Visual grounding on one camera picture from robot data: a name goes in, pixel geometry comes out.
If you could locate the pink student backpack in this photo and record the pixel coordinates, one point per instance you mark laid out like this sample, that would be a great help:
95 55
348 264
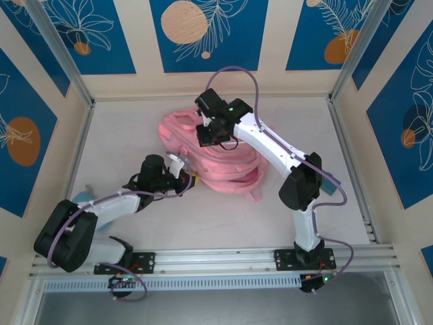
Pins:
230 166

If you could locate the light blue pencil case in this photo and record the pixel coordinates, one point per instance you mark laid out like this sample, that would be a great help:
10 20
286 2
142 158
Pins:
81 197

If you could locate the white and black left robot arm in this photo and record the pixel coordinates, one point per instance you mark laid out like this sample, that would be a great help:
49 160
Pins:
111 203

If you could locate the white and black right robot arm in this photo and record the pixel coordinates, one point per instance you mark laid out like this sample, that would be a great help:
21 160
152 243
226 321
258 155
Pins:
264 142

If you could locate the grey metal sheet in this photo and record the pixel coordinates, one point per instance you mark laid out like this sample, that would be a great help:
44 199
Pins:
209 309

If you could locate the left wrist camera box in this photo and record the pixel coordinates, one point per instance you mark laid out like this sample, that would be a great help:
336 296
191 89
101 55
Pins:
176 164

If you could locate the aluminium mounting rail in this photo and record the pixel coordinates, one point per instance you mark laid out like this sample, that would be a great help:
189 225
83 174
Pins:
209 259

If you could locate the aluminium side rail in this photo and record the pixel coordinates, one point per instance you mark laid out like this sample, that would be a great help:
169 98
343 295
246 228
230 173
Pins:
343 142
76 152

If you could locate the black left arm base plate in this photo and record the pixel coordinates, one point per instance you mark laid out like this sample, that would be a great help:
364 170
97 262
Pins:
145 262

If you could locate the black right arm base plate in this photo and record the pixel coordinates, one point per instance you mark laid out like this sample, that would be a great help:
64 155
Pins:
284 260

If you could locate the aluminium frame post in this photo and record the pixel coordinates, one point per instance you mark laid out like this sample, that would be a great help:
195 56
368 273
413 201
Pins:
64 54
358 47

